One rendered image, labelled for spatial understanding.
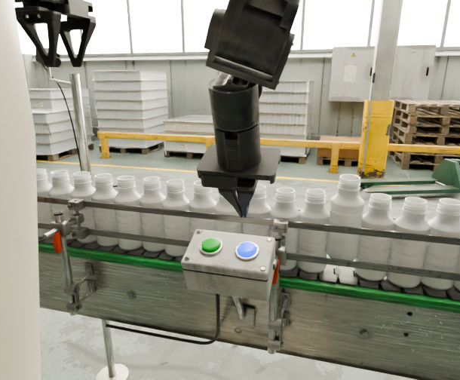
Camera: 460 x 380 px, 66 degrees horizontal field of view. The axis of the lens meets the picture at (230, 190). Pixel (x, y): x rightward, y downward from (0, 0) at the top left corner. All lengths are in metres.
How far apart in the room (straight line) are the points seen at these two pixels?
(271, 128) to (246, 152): 5.65
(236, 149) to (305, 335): 0.47
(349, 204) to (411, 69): 6.87
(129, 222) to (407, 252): 0.56
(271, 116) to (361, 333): 5.45
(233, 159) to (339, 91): 6.95
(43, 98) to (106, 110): 1.40
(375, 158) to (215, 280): 4.76
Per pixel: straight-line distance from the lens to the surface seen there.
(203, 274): 0.58
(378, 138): 5.20
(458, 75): 8.01
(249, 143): 0.43
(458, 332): 0.79
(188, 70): 8.23
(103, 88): 7.15
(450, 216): 0.72
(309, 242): 0.71
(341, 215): 0.68
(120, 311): 0.91
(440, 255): 0.74
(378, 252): 0.72
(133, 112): 6.90
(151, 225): 0.79
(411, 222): 0.70
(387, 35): 5.33
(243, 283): 0.57
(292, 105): 5.99
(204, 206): 0.73
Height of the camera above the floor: 1.37
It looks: 18 degrees down
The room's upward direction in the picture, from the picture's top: straight up
